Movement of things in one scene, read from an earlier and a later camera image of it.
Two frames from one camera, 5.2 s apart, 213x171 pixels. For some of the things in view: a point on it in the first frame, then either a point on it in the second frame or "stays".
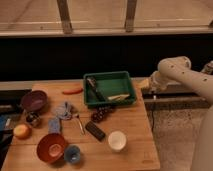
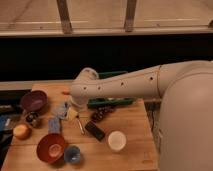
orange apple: (22, 131) stays
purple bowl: (34, 100) stays
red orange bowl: (51, 148) stays
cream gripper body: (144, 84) → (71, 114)
